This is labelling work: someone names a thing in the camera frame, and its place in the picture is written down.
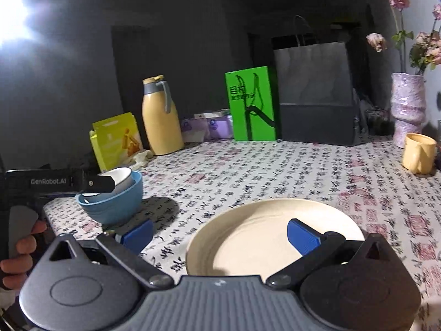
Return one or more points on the printed calligraphy tablecloth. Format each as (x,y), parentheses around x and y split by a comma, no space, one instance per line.
(275,172)

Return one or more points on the cream plate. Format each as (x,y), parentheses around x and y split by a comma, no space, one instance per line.
(248,234)

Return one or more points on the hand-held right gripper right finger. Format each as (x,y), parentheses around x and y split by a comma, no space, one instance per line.
(303,236)

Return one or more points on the crumpled white glove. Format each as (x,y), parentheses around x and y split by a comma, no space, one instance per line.
(143,158)

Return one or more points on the blue bowl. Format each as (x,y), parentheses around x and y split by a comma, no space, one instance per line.
(117,207)

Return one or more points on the purple ceramic vase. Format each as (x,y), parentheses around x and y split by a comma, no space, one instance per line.
(408,103)

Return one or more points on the yellow mug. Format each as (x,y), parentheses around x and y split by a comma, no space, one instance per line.
(417,155)

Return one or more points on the green paper bag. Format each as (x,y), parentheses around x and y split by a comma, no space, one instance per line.
(236,127)

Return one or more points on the lavender tissue pack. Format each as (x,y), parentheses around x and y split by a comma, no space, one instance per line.
(193,127)
(220,127)

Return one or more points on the person's left hand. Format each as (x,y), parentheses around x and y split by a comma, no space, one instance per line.
(24,248)

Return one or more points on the black paper bag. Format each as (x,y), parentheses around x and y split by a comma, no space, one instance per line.
(310,76)

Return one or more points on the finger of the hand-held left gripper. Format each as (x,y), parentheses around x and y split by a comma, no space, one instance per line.
(98,183)

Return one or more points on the yellow thermos jug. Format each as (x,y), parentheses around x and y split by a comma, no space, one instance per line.
(162,124)

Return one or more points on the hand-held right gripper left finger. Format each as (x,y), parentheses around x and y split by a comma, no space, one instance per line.
(137,236)

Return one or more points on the dried pink flowers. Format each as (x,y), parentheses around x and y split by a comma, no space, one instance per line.
(375,41)

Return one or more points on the yellow snack box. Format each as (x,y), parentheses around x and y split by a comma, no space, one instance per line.
(110,144)

